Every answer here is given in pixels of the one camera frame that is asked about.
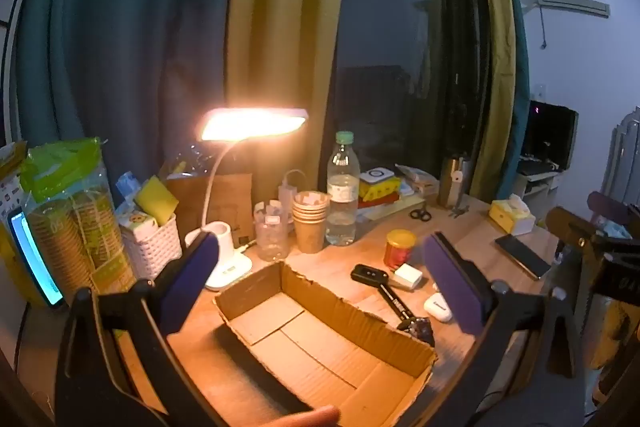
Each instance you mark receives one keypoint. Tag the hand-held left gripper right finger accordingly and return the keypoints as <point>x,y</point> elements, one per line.
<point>452,282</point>

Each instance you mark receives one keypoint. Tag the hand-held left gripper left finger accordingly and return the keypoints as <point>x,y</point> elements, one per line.
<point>192,277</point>

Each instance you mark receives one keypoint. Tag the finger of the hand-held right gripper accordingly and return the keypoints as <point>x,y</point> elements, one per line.
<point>612,209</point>
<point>575,234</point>

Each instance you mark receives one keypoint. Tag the white earbud case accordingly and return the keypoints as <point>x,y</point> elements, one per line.
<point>437,307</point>

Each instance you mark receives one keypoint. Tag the white charger adapter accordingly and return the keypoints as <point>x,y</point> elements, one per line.
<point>407,277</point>

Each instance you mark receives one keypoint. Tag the red tin can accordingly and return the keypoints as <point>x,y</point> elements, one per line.
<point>399,252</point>

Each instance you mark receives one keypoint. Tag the black marker pen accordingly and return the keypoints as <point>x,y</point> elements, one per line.
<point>392,302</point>

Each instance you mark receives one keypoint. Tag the black car key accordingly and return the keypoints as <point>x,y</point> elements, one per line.
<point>369,274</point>

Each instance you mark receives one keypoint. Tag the cardboard box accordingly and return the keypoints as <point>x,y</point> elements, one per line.
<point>320,357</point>

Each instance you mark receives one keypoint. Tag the person's left hand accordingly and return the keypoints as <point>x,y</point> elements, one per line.
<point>310,418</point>

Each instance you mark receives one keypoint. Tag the white desk lamp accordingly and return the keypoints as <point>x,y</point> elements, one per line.
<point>227,257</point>

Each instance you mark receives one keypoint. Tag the white woven plastic basket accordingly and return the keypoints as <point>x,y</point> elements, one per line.
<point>152,252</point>

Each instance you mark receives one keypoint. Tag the black smartphone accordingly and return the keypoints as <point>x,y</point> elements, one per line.
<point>522,256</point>

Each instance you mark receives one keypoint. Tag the white tv stand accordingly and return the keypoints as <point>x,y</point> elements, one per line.
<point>537,184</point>

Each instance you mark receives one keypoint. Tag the yellow tissue box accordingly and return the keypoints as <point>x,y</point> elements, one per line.
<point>510,217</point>

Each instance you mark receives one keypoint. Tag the bunch of keys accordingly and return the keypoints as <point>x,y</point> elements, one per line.
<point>457,212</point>

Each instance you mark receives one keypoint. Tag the black scissors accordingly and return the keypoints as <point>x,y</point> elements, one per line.
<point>421,214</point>

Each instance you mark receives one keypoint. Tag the white tissue pack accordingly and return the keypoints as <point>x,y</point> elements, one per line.
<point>139,222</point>

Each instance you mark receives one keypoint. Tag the brown lamp carton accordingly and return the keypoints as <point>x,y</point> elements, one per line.
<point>230,202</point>

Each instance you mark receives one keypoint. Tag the yellow green sponge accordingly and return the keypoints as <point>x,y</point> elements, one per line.
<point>156,199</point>

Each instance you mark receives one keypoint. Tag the clear plastic cup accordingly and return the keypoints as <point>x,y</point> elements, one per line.
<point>271,237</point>

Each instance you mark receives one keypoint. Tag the metal thermos flask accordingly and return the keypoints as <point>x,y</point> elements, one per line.
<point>452,182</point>

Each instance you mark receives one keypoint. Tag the black monitor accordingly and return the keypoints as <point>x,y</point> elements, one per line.
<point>547,132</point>

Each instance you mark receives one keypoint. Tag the blue wipes pack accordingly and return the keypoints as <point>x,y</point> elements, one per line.
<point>127,187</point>

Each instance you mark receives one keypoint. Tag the yellow toy box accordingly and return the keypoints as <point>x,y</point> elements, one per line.
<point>380,191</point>

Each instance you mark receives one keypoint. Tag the stack of brown paper cups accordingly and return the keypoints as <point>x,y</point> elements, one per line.
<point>310,227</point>

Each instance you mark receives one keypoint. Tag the green paper cup package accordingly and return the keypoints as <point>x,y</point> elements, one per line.
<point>70,227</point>

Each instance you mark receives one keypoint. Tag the clear plastic water bottle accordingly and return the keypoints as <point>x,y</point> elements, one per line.
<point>343,202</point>

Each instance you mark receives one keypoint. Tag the smartphone with lit screen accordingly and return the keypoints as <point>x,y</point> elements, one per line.
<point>35,257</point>

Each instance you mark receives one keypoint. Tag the teal curtain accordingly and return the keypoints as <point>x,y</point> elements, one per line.
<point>520,47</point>
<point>125,47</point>

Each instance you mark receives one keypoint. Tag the mustard yellow curtain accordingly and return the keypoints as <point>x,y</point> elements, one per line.
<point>280,32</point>
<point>495,57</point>

